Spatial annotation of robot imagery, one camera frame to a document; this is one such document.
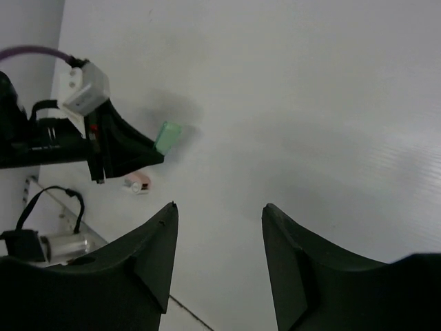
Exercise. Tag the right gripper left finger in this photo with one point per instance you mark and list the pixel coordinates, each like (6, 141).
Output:
(124, 285)

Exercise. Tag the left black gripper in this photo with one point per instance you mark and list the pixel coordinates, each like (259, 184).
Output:
(28, 141)

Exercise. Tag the green highlighter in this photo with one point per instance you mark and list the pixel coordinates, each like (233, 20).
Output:
(168, 135)

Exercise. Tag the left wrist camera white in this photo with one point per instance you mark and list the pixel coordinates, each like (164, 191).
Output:
(81, 91)

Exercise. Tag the pink mini stapler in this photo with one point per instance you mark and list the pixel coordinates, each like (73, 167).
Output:
(137, 183)

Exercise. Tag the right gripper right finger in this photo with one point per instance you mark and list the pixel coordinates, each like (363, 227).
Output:
(317, 285)

